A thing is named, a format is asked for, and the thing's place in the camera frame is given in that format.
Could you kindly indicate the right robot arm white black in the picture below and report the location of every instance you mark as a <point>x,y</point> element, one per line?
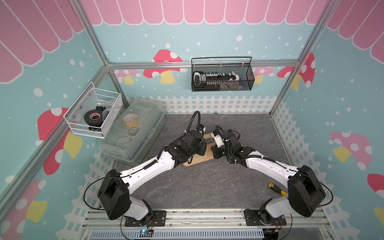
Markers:
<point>305,192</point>

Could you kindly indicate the translucent green storage box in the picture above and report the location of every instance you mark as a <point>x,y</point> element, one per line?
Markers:
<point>133,133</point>

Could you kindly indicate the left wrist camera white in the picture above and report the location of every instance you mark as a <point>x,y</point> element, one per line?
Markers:
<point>201,128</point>

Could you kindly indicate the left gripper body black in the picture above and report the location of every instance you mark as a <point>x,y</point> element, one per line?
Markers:
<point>200,148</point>

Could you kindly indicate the black tape roll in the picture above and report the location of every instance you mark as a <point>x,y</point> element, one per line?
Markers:
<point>94,118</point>

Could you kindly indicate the yellow black connector plug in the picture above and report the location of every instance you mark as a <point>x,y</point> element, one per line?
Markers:
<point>278,190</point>

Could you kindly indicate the clear acrylic wall bin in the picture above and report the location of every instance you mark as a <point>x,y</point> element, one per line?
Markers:
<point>93,98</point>

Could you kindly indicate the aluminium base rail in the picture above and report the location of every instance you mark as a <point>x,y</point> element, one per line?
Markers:
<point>209,224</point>

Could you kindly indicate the wooden jewelry display stand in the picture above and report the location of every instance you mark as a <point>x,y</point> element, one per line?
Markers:
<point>208,155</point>

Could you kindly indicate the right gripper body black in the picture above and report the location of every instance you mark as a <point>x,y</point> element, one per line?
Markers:
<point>219,152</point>

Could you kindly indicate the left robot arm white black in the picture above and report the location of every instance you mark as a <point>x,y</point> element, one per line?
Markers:
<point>115,192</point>

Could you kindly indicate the black wire mesh basket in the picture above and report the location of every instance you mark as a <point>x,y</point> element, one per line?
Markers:
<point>240,65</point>

